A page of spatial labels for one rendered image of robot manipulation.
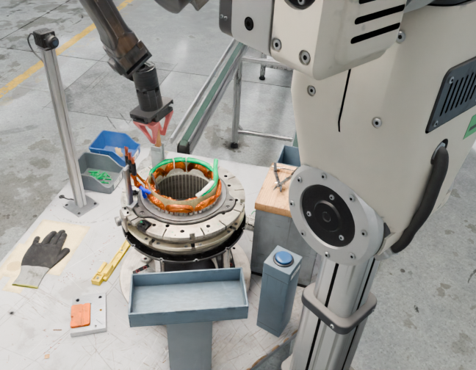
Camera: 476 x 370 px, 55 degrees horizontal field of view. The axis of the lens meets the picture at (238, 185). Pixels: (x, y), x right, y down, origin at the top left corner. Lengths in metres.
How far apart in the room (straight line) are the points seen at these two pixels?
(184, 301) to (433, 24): 0.78
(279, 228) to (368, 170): 0.75
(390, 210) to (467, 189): 2.86
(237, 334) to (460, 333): 1.46
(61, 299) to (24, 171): 1.99
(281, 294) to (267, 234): 0.21
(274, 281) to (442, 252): 1.85
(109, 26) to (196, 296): 0.60
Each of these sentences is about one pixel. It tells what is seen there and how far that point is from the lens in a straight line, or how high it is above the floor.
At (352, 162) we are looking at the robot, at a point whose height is 1.55.
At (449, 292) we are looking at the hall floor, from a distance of 2.68.
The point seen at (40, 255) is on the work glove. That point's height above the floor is 0.80.
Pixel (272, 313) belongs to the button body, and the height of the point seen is 0.86.
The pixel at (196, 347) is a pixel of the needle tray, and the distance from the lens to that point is 1.12.
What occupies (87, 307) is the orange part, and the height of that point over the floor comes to 0.81.
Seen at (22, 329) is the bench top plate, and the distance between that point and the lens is 1.39.
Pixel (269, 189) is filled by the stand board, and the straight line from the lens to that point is 1.28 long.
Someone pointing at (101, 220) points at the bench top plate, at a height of 0.78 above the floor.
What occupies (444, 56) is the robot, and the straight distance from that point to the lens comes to 0.48.
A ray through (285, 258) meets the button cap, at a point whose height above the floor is 1.04.
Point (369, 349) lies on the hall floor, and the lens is 2.31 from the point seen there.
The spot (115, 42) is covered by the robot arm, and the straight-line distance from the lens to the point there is 1.02.
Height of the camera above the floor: 1.85
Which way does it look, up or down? 38 degrees down
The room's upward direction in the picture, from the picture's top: 3 degrees clockwise
